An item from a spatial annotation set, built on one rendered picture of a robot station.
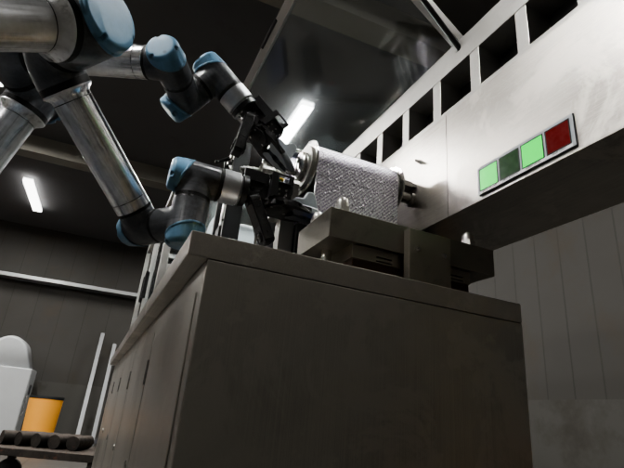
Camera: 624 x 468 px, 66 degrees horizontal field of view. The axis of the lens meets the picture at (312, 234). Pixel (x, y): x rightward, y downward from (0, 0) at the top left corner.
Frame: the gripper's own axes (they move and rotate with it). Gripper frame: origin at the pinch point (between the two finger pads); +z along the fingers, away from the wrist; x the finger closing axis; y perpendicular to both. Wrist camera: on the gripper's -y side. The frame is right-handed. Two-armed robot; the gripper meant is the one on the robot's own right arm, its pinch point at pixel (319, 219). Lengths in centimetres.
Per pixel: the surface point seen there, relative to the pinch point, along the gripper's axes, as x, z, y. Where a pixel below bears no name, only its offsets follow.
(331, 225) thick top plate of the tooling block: -20.0, -6.2, -9.8
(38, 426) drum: 600, -84, -78
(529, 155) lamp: -35.4, 29.4, 9.0
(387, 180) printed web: -0.3, 18.2, 15.7
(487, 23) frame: -26, 31, 53
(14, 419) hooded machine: 769, -128, -78
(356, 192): -0.2, 9.2, 9.6
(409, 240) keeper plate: -22.0, 10.2, -9.8
